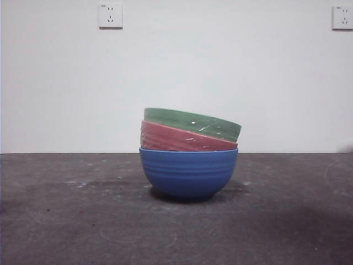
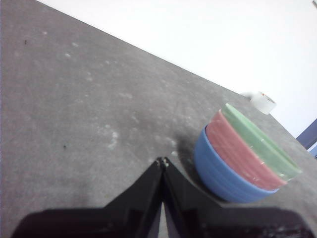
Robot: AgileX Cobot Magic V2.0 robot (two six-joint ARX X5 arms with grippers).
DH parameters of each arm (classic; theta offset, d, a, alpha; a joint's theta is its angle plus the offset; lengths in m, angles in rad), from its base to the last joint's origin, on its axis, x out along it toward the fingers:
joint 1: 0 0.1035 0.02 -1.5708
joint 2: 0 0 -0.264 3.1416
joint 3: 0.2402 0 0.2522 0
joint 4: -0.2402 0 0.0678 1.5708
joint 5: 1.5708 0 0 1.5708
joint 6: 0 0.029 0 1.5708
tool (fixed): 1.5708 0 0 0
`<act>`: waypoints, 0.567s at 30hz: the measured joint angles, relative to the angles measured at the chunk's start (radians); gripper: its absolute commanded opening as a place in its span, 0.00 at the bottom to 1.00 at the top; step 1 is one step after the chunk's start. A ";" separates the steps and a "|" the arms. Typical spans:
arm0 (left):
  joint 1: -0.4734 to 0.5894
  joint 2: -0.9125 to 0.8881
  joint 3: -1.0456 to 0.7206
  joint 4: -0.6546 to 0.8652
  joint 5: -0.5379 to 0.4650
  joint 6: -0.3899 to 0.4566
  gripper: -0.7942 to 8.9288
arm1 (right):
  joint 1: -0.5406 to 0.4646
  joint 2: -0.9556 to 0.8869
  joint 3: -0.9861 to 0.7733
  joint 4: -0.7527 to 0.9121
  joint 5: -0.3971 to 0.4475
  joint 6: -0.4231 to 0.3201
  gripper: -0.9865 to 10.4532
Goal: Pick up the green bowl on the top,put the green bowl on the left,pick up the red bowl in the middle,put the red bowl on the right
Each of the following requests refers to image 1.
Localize blue ribbed bowl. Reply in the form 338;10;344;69
138;146;239;202

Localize white wall socket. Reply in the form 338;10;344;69
331;5;353;31
99;3;124;30

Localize green ribbed bowl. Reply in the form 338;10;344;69
143;107;243;144

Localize red ribbed bowl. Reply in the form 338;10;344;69
140;120;239;152

